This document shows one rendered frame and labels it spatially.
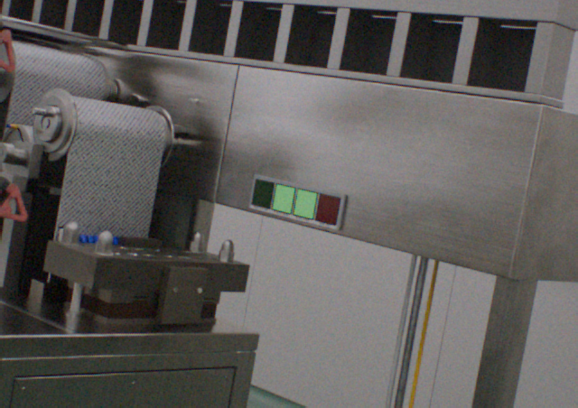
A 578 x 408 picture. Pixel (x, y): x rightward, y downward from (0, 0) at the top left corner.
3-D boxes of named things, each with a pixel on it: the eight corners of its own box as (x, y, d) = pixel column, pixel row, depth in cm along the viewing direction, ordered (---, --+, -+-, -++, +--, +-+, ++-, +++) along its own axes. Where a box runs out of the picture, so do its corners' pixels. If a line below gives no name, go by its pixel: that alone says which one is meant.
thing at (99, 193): (52, 243, 221) (68, 152, 220) (144, 248, 238) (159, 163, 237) (54, 244, 221) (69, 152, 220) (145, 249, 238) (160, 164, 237)
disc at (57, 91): (26, 153, 229) (41, 82, 228) (29, 153, 229) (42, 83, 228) (67, 167, 219) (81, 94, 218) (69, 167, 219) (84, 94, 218)
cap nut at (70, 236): (56, 241, 215) (60, 218, 215) (71, 242, 218) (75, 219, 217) (67, 245, 212) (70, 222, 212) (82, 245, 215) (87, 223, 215)
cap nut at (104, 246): (89, 251, 209) (93, 228, 209) (105, 252, 212) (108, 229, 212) (101, 255, 207) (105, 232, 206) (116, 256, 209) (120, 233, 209)
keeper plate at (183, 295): (154, 320, 217) (164, 265, 216) (192, 320, 224) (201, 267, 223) (163, 323, 215) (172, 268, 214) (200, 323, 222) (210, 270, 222)
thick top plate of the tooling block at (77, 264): (42, 270, 215) (48, 239, 215) (195, 275, 244) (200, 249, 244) (91, 289, 204) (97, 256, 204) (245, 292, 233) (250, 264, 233)
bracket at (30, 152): (-22, 287, 224) (3, 138, 222) (5, 288, 229) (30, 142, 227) (-9, 292, 221) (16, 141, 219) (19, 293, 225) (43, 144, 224)
